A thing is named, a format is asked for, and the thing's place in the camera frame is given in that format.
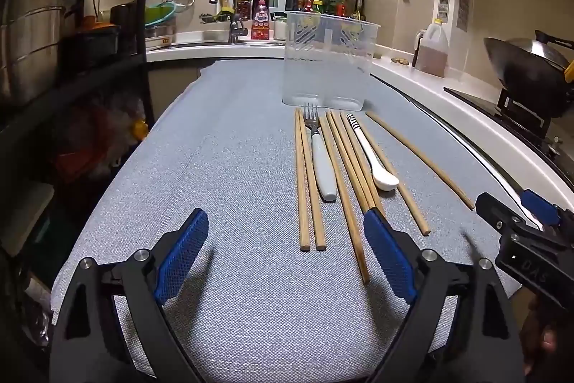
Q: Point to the white ceramic spoon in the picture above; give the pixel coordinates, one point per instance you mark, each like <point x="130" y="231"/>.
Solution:
<point x="385" y="181"/>

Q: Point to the black shelf rack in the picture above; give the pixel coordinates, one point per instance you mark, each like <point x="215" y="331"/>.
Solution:
<point x="145" y="6"/>

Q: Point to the large steel pot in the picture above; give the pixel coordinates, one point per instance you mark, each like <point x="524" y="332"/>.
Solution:
<point x="31" y="42"/>

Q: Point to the clear plastic utensil container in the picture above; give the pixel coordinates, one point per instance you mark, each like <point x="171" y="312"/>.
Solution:
<point x="332" y="64"/>

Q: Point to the cooking oil jug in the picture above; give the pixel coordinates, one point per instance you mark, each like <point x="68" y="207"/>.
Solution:
<point x="432" y="55"/>

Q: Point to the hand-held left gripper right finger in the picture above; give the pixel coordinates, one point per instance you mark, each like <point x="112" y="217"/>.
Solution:
<point x="390" y="257"/>

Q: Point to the orange lidded pot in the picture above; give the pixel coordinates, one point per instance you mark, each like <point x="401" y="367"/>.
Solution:
<point x="94" y="37"/>

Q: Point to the white lidded jar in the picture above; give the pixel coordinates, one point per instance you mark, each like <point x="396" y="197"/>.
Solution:
<point x="280" y="28"/>

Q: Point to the stacked steel bowls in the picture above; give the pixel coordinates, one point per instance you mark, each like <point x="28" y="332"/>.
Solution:
<point x="159" y="35"/>

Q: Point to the glass jar red contents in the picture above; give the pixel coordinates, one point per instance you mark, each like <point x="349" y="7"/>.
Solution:
<point x="244" y="8"/>

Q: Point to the chrome faucet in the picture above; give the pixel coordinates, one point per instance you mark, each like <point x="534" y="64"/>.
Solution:
<point x="234" y="24"/>

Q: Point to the red dish soap bottle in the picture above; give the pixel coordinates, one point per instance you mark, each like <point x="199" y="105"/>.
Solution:
<point x="260" y="22"/>

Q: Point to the stacked colourful bowls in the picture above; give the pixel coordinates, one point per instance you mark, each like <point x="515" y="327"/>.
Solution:
<point x="159" y="13"/>

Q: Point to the set of wooden chopsticks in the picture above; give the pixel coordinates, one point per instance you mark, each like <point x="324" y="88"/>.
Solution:
<point x="304" y="230"/>

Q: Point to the row of sauce bottles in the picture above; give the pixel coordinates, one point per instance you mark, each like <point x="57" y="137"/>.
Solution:
<point x="309" y="2"/>

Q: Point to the yellow plastic item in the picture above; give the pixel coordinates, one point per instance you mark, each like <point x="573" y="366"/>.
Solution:
<point x="141" y="129"/>

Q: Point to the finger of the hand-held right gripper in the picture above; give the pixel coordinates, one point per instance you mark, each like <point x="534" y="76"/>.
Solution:
<point x="495" y="212"/>
<point x="540" y="208"/>

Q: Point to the steel wok lid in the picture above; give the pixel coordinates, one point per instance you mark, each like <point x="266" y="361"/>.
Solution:
<point x="538" y="51"/>

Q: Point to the grey table mat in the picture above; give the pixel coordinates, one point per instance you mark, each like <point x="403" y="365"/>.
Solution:
<point x="224" y="167"/>

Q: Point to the red plastic bag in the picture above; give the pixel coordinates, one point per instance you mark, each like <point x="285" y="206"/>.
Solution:
<point x="80" y="158"/>

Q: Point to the person's right hand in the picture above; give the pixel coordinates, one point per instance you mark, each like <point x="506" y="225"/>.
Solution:
<point x="547" y="342"/>

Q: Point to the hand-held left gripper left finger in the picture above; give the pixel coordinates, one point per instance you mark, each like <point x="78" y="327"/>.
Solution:
<point x="184" y="257"/>

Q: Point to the black gas stove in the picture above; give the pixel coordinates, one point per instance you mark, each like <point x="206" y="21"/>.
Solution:
<point x="529" y="114"/>

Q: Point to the ginger pieces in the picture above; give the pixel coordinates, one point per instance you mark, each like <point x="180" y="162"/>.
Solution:
<point x="400" y="61"/>

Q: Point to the black wok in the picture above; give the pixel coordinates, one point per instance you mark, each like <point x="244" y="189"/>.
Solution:
<point x="506" y="64"/>

